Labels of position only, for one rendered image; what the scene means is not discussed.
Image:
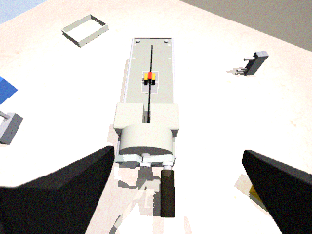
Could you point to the blue box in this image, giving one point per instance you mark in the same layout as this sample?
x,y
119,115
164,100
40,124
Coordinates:
x,y
6,90

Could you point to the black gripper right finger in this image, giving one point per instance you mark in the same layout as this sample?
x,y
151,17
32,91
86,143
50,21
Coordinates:
x,y
285,191

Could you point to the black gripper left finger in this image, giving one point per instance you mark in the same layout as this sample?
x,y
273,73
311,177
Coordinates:
x,y
61,202

